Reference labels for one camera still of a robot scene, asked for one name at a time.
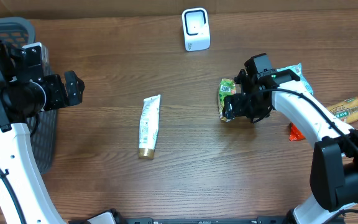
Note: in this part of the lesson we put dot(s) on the green snack pouch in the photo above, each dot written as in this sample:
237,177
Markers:
227,87

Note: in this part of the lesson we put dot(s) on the orange noodle package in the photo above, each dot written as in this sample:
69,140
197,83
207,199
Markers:
346,111

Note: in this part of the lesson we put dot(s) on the white cream tube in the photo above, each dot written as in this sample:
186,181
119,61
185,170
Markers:
149,127

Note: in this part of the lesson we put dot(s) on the white barcode scanner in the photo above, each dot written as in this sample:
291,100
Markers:
196,29

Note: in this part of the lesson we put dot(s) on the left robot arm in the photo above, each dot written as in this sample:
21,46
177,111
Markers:
26,89

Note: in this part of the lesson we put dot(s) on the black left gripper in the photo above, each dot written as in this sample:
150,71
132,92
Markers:
76,88

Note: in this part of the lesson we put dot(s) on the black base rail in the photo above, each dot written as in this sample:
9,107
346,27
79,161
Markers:
114,217

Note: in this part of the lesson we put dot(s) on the dark grey plastic basket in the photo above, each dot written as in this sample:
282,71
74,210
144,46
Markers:
19,32

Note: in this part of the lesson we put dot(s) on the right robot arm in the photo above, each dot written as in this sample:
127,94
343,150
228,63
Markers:
334,169

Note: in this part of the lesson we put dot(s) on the teal wet wipes pack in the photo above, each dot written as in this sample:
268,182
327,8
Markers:
298,70

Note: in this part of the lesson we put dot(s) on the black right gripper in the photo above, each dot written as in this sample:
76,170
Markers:
238,101

